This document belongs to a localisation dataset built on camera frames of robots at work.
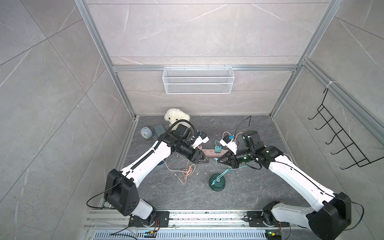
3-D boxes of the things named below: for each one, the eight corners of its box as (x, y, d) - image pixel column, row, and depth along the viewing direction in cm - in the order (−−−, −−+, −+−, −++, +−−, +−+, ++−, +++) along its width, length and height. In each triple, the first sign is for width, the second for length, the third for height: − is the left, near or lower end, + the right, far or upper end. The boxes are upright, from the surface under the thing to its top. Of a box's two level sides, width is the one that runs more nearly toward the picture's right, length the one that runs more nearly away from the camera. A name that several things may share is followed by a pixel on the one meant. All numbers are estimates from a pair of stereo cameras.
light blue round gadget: (142, 139, 107) (138, 132, 100) (144, 133, 111) (140, 126, 104) (153, 139, 107) (150, 132, 100) (154, 133, 111) (152, 126, 104)
